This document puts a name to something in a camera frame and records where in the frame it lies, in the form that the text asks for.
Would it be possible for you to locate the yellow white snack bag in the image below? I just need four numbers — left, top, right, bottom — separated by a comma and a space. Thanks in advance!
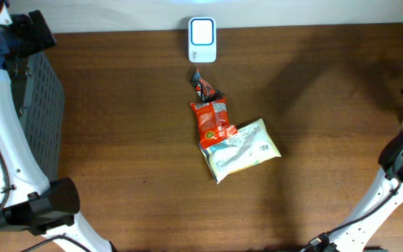
199, 118, 281, 184

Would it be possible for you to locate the red snack bag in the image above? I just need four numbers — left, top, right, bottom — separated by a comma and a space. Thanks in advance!
190, 98, 238, 148

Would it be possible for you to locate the black red snack wrapper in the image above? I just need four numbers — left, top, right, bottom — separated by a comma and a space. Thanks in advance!
191, 68, 224, 102

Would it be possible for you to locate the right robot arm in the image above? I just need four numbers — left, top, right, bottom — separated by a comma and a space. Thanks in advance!
302, 130, 403, 252

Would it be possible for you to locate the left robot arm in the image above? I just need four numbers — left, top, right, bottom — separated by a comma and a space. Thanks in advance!
0, 1, 115, 251

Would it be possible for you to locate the white barcode scanner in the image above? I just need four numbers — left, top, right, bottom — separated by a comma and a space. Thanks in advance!
188, 17, 217, 63

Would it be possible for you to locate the grey plastic basket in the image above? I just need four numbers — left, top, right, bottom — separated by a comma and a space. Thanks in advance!
11, 52, 65, 182

